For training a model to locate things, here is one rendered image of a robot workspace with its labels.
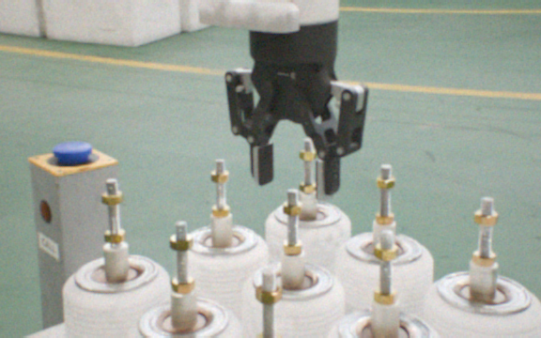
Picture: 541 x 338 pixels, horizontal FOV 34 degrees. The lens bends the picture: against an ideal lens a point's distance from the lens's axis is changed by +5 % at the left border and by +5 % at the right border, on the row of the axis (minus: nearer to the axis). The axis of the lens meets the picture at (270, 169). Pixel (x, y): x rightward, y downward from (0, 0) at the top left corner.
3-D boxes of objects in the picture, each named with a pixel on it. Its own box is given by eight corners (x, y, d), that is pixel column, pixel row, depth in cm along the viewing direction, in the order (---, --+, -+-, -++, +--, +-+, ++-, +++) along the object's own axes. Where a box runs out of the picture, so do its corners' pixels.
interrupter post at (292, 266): (310, 284, 78) (310, 251, 77) (295, 293, 77) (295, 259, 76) (290, 276, 80) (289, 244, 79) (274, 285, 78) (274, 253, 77)
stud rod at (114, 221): (120, 253, 80) (115, 177, 78) (122, 257, 79) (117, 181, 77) (109, 254, 80) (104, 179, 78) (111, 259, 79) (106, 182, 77)
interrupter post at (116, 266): (98, 281, 80) (96, 248, 79) (115, 270, 82) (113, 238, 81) (119, 285, 79) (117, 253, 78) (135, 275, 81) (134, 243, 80)
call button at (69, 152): (64, 172, 91) (62, 153, 90) (47, 162, 94) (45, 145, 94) (100, 164, 93) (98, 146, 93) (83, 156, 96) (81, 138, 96)
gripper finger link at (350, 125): (341, 86, 68) (326, 151, 70) (360, 95, 67) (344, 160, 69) (359, 81, 70) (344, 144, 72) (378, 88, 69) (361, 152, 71)
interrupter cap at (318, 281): (348, 281, 79) (349, 274, 79) (301, 313, 73) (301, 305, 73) (285, 260, 83) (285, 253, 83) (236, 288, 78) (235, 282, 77)
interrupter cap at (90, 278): (55, 287, 79) (55, 281, 79) (111, 255, 85) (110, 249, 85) (124, 303, 75) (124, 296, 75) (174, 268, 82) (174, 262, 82)
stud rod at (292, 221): (297, 268, 77) (297, 192, 75) (286, 268, 77) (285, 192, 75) (298, 264, 78) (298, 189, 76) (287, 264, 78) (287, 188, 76)
